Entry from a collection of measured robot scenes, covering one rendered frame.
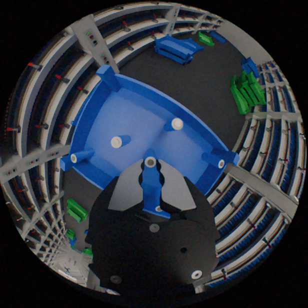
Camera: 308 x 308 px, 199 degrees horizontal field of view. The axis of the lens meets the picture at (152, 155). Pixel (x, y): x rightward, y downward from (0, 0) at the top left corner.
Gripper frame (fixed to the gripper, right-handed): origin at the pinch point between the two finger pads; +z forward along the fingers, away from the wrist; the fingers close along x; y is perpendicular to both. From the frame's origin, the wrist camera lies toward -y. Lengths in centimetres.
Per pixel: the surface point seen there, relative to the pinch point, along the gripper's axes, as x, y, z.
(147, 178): -0.4, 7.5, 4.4
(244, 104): 107, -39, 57
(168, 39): 14, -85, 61
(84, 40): -29, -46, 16
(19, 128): -56, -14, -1
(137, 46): -11, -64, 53
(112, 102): -8.3, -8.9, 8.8
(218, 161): 12.3, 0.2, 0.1
